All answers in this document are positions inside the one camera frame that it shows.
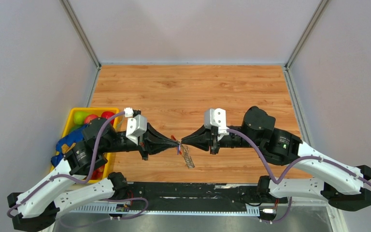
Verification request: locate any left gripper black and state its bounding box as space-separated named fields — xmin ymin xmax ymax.
xmin=102 ymin=122 xmax=180 ymax=160

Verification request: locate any yellow plastic bin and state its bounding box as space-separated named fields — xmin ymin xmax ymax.
xmin=50 ymin=107 xmax=123 ymax=184

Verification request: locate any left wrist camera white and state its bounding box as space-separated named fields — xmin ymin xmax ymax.
xmin=124 ymin=107 xmax=147 ymax=145

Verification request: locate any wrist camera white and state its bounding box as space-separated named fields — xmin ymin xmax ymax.
xmin=203 ymin=108 xmax=229 ymax=136
xmin=124 ymin=107 xmax=147 ymax=145

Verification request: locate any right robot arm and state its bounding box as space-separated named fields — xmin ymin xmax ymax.
xmin=181 ymin=106 xmax=371 ymax=212

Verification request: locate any white slotted cable duct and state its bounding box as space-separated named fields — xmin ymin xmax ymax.
xmin=71 ymin=199 xmax=260 ymax=217

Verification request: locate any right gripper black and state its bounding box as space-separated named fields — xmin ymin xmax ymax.
xmin=181 ymin=123 xmax=262 ymax=155

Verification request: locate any red tomato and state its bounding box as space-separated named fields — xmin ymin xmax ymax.
xmin=101 ymin=111 xmax=116 ymax=125

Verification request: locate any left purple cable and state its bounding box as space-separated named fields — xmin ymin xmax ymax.
xmin=7 ymin=111 xmax=150 ymax=221

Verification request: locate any blue tag key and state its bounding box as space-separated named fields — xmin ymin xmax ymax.
xmin=177 ymin=142 xmax=183 ymax=156

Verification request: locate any green apple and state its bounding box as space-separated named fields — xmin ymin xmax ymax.
xmin=73 ymin=111 xmax=90 ymax=125

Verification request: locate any blue snack bag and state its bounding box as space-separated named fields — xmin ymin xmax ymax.
xmin=51 ymin=124 xmax=87 ymax=167

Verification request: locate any red apple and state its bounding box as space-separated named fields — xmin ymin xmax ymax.
xmin=84 ymin=114 xmax=98 ymax=124

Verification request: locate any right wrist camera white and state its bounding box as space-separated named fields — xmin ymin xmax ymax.
xmin=203 ymin=108 xmax=229 ymax=136

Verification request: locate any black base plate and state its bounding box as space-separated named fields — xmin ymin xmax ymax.
xmin=111 ymin=182 xmax=288 ymax=209

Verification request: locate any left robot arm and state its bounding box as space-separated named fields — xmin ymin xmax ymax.
xmin=7 ymin=115 xmax=178 ymax=232

